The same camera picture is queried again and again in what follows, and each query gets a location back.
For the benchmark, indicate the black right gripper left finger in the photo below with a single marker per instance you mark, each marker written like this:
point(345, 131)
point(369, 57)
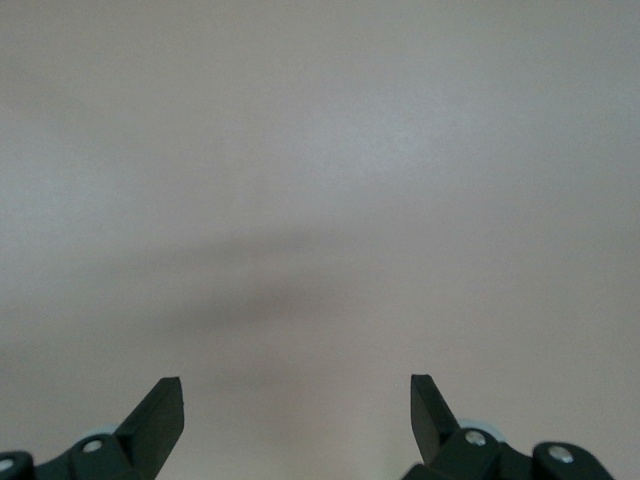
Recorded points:
point(155, 430)

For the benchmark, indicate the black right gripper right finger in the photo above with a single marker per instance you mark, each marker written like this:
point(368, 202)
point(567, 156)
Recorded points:
point(435, 430)

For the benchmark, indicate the brown table cover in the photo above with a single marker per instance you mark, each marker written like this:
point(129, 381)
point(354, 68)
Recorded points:
point(320, 175)

